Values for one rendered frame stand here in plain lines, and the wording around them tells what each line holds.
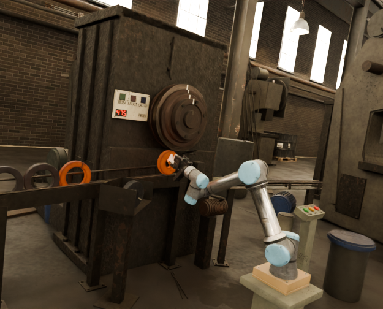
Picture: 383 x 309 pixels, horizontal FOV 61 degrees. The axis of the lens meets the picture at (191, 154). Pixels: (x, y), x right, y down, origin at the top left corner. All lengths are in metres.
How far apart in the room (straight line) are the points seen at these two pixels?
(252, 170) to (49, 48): 7.11
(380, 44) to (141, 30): 3.07
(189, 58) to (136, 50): 0.46
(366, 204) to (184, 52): 2.88
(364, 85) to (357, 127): 0.51
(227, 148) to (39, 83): 4.83
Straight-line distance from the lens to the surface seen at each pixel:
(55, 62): 8.32
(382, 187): 4.27
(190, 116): 2.22
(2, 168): 1.86
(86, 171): 2.00
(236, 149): 4.93
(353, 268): 2.63
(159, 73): 2.35
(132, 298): 2.16
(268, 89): 10.09
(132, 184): 1.75
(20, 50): 8.13
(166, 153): 2.04
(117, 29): 2.23
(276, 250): 1.69
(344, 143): 4.56
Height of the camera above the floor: 1.12
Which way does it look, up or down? 6 degrees down
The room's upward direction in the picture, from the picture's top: 8 degrees clockwise
